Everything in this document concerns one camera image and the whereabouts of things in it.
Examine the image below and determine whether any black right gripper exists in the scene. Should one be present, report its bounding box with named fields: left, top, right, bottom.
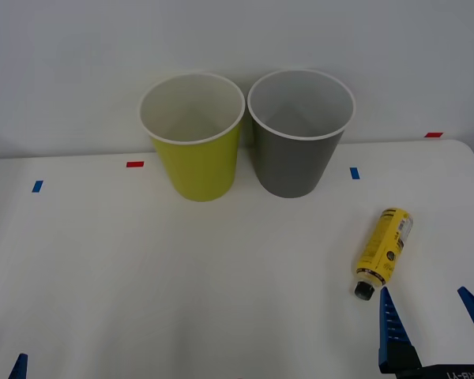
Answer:
left=378, top=286, right=474, bottom=379

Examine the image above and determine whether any yellow plastic bottle black cap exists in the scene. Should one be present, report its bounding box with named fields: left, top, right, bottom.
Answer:
left=353, top=208, right=414, bottom=302

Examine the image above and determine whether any grey plastic waste bin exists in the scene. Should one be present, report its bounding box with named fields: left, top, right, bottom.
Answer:
left=246, top=69, right=357, bottom=199

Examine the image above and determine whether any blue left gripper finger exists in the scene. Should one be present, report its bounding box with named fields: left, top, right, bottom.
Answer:
left=7, top=353, right=28, bottom=379

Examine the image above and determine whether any yellow-green plastic waste bin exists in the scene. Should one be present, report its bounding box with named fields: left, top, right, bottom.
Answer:
left=137, top=72, right=247, bottom=203

